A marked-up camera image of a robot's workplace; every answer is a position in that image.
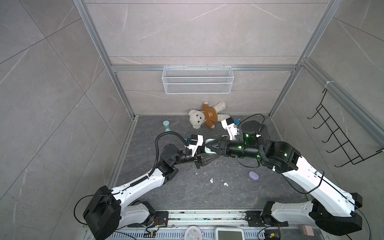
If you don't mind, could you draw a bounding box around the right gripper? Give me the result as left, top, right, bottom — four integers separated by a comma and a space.
205, 135, 264, 161

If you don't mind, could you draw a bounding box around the purple earbud charging case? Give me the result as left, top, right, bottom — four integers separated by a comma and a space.
249, 171, 260, 181

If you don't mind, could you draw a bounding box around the green earbud charging case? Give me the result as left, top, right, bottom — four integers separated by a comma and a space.
204, 139, 216, 154

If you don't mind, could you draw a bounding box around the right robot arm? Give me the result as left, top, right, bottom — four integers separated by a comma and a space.
206, 120, 363, 236

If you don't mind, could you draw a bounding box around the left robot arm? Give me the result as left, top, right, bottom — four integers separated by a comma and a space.
83, 144, 219, 240

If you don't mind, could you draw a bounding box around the white teddy bear brown shirt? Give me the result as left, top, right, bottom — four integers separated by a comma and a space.
189, 101, 230, 130

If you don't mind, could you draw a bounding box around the white digital scale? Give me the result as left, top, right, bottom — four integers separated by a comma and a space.
215, 227, 245, 240

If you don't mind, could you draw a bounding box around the pink block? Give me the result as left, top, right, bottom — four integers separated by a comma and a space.
300, 225, 315, 237

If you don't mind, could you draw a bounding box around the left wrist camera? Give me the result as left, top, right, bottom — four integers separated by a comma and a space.
186, 134, 204, 157

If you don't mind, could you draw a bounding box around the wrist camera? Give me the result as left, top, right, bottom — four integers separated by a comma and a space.
186, 134, 204, 157
221, 117, 239, 141

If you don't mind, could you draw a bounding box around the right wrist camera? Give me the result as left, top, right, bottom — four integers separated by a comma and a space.
221, 117, 239, 141

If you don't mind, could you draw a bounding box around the black corrugated cable hose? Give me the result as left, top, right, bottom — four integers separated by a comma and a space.
148, 131, 188, 178

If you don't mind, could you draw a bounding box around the white wire mesh basket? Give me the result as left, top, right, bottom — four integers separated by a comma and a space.
162, 67, 235, 94

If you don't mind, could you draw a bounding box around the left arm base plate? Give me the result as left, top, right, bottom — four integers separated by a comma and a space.
127, 211, 169, 228

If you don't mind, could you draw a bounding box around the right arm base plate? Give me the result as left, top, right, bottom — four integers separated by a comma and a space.
244, 211, 289, 227

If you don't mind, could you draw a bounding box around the black wall hook rack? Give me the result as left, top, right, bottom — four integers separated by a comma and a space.
307, 89, 384, 168

